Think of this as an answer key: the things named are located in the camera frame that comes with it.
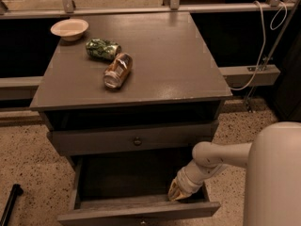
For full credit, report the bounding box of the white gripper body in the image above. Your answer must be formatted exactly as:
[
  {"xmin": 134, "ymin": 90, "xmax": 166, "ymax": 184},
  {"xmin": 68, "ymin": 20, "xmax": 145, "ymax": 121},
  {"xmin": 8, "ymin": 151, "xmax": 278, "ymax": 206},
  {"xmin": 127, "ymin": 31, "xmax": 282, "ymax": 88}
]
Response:
[{"xmin": 176, "ymin": 163, "xmax": 211, "ymax": 194}]

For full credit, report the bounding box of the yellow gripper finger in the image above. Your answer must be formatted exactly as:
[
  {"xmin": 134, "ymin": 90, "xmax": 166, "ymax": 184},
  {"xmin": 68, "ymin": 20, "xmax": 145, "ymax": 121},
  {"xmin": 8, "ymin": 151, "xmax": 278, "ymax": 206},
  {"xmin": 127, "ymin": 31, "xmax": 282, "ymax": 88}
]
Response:
[
  {"xmin": 167, "ymin": 179, "xmax": 179, "ymax": 201},
  {"xmin": 174, "ymin": 186, "xmax": 192, "ymax": 201}
]

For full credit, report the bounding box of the grey drawer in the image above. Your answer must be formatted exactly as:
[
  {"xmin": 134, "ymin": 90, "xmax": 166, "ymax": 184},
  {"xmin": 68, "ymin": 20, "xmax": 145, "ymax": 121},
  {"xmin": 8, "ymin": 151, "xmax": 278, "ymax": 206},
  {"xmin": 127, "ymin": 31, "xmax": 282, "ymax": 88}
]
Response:
[
  {"xmin": 47, "ymin": 120, "xmax": 219, "ymax": 156},
  {"xmin": 58, "ymin": 151, "xmax": 220, "ymax": 226}
]

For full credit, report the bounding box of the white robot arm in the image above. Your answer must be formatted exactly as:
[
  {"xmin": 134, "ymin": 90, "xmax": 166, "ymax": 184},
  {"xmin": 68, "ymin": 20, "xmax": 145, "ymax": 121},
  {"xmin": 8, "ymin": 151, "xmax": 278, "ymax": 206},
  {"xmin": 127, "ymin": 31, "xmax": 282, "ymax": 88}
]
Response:
[{"xmin": 168, "ymin": 121, "xmax": 301, "ymax": 226}]

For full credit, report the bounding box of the grey top drawer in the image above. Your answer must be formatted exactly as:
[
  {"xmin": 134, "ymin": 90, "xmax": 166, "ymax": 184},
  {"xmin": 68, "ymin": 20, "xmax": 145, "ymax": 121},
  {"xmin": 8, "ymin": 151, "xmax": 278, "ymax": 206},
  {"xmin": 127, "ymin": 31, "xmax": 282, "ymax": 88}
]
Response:
[{"xmin": 47, "ymin": 120, "xmax": 219, "ymax": 156}]

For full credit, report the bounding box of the grey wooden drawer cabinet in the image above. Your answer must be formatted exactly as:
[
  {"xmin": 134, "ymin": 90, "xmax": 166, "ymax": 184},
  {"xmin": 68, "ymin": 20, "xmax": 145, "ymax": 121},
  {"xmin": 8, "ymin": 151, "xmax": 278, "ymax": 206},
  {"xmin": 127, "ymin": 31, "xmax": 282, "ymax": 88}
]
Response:
[{"xmin": 30, "ymin": 12, "xmax": 231, "ymax": 157}]

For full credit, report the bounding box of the diagonal metal rod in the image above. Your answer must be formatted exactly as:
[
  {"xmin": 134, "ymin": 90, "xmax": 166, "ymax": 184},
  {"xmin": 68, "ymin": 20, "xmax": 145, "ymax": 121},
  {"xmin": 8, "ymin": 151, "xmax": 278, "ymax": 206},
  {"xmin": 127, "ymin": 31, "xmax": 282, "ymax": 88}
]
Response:
[{"xmin": 234, "ymin": 0, "xmax": 300, "ymax": 112}]

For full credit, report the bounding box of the dark cabinet at right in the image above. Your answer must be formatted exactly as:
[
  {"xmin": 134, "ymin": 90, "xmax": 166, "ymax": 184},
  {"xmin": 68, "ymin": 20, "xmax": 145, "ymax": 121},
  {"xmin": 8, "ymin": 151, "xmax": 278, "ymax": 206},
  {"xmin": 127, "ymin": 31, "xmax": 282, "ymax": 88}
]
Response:
[{"xmin": 272, "ymin": 32, "xmax": 301, "ymax": 122}]

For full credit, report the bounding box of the orange soda can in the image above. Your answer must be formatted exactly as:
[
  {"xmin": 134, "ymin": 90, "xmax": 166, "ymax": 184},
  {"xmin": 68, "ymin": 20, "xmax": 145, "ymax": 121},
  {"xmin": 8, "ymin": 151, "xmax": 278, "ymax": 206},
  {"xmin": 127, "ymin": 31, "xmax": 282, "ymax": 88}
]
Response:
[{"xmin": 103, "ymin": 53, "xmax": 133, "ymax": 89}]

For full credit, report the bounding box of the green soda can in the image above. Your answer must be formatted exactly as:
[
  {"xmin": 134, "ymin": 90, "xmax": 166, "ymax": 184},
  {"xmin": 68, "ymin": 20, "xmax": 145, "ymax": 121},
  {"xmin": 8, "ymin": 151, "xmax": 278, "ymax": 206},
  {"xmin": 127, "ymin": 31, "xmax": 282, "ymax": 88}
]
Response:
[{"xmin": 86, "ymin": 38, "xmax": 121, "ymax": 61}]

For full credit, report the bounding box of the black bar on floor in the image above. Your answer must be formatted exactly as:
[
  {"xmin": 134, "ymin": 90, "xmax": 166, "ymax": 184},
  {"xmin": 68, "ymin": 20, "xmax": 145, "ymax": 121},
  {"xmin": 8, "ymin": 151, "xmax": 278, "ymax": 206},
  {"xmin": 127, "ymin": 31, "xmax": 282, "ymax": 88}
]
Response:
[{"xmin": 0, "ymin": 184, "xmax": 24, "ymax": 226}]

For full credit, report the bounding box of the white ceramic bowl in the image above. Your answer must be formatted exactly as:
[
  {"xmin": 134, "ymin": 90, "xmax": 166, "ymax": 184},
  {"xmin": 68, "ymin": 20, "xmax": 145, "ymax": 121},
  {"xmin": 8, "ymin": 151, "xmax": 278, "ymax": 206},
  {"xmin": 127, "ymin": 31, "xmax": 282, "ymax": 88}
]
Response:
[{"xmin": 51, "ymin": 19, "xmax": 88, "ymax": 41}]

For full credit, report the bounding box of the grey metal railing frame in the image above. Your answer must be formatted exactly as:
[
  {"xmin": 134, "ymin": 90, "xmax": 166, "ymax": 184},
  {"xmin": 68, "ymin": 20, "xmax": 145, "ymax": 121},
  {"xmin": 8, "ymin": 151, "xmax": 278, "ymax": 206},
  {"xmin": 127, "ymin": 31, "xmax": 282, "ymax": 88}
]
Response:
[{"xmin": 0, "ymin": 0, "xmax": 301, "ymax": 102}]

